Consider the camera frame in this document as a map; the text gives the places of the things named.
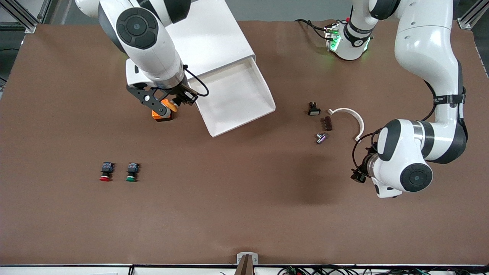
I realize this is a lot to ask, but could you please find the aluminium frame profile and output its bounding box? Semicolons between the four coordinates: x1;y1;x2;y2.
458;0;489;30
0;0;43;34

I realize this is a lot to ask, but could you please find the black left base cable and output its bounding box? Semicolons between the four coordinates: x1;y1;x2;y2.
294;18;330;41

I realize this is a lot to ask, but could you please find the white plastic drawer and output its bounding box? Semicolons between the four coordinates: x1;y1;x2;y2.
193;56;277;138

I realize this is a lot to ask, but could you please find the white drawer cabinet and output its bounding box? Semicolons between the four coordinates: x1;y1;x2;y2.
164;0;256;78

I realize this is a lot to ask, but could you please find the green push button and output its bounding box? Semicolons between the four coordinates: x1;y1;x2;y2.
126;162;140;183

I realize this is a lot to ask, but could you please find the white curved plastic bracket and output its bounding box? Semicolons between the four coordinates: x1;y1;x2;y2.
327;108;365;143

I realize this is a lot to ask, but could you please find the white table edge rail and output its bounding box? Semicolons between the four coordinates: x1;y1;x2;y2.
0;264;489;275

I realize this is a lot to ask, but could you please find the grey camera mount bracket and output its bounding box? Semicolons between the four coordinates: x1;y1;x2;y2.
236;252;259;275

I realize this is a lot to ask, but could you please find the black cable bundle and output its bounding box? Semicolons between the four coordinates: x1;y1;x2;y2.
278;265;489;275

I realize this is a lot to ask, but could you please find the red push button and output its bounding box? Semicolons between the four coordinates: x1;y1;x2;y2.
99;162;115;182

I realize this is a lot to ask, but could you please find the orange button enclosure box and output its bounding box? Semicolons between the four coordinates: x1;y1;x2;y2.
152;108;173;123

